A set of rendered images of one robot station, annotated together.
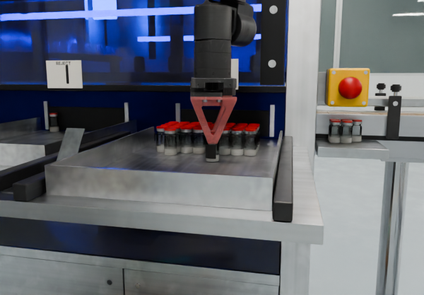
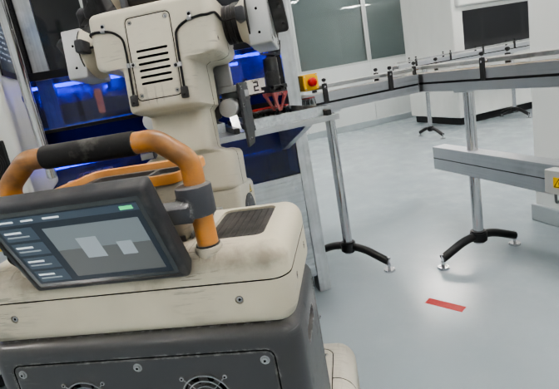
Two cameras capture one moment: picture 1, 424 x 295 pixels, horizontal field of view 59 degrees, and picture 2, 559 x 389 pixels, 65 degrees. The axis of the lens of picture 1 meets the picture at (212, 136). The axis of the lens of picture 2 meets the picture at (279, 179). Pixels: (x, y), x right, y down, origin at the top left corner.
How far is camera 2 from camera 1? 1.28 m
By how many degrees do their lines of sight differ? 27
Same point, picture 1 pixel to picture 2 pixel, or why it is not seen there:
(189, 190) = (300, 115)
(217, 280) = (274, 185)
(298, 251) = (305, 159)
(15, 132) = not seen: hidden behind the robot
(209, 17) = (272, 62)
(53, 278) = not seen: hidden behind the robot
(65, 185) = (261, 125)
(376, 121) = (319, 96)
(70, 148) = (235, 121)
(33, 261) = not seen: hidden behind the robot
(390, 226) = (333, 144)
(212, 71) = (276, 82)
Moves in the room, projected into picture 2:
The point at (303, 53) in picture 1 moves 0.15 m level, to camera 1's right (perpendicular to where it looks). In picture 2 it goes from (290, 71) to (318, 66)
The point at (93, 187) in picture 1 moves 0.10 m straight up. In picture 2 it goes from (270, 122) to (265, 94)
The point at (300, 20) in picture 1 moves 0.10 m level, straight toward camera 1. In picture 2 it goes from (286, 56) to (294, 54)
